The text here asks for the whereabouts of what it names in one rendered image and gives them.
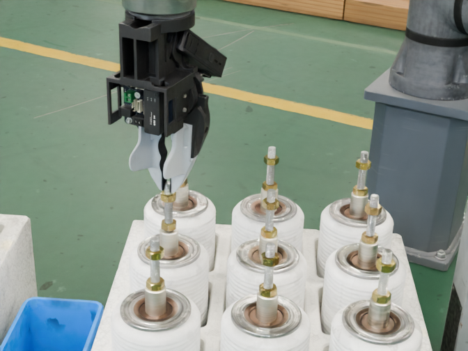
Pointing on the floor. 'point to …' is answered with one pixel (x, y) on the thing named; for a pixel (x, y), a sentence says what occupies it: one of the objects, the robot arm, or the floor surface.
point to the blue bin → (54, 325)
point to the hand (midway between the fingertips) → (170, 177)
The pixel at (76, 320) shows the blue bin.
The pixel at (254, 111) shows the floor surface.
